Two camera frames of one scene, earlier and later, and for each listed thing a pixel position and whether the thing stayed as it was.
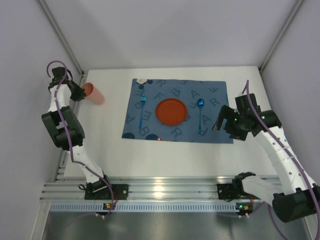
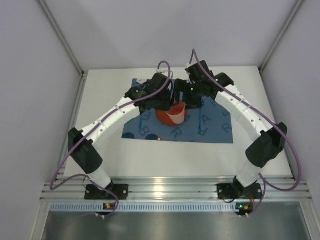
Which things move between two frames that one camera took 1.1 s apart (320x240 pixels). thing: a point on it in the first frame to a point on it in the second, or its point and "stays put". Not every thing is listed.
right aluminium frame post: (294, 11) stays put
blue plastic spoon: (200, 103) stays put
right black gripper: (227, 120) to (191, 100)
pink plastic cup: (93, 94) to (177, 112)
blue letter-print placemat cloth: (204, 100) stays put
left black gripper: (77, 90) to (166, 97)
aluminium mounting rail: (71, 188) stays put
